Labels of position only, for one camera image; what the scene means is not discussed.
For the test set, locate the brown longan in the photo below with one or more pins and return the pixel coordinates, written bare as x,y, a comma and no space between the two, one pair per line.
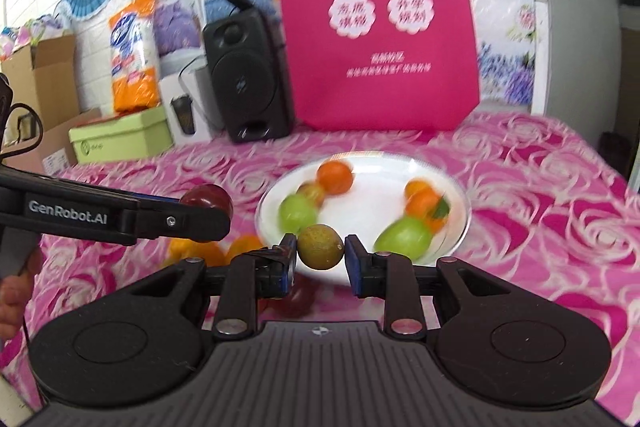
320,247

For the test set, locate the pink rose-print tablecloth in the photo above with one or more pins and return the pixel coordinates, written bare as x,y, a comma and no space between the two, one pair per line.
525,207

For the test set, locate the deep orange tangerine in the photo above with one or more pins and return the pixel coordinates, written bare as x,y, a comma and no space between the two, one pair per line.
335,177

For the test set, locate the orange paper cup pack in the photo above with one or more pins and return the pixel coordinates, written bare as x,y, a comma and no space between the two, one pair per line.
135,57

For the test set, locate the purple bedding wall poster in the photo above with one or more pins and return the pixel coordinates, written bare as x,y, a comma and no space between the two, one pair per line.
175,22

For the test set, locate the colourful plastic bag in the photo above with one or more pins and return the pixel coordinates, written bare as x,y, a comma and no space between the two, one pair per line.
20,37

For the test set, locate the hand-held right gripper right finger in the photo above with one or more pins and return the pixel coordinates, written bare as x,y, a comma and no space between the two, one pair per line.
351,262

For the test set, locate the white cup box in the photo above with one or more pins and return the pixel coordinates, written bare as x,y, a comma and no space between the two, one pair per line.
172,84

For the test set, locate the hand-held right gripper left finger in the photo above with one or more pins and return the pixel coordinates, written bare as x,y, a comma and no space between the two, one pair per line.
286,257

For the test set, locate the green shoe box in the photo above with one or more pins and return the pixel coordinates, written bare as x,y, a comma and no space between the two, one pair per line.
115,142

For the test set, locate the low labelled cardboard box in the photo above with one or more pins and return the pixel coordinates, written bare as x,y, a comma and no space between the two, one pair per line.
55,152

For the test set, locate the pink fabric bag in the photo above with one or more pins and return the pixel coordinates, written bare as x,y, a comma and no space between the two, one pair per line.
375,102

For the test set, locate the green jujube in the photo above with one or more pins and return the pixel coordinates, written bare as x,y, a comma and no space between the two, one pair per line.
295,213
405,238

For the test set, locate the person's left hand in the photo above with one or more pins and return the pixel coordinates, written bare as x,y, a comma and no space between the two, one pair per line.
12,307

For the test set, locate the tangerine with green leaf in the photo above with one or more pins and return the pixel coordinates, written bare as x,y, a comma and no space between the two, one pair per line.
425,212

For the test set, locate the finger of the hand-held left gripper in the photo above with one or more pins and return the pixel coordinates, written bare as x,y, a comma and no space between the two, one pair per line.
160,199
170,222

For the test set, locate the black speaker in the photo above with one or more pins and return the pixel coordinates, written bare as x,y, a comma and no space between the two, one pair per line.
245,82

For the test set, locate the tall open cardboard box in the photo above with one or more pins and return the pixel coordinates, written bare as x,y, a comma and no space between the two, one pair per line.
50,77

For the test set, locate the white ceramic plate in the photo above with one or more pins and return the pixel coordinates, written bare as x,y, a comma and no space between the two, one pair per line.
370,202

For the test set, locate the small orange mandarin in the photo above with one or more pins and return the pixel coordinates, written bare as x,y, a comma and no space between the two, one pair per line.
416,187

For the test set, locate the black microphone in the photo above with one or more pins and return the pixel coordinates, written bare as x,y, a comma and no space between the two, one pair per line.
237,0

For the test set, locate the small reddish peach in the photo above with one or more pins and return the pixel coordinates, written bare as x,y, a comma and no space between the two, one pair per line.
312,193

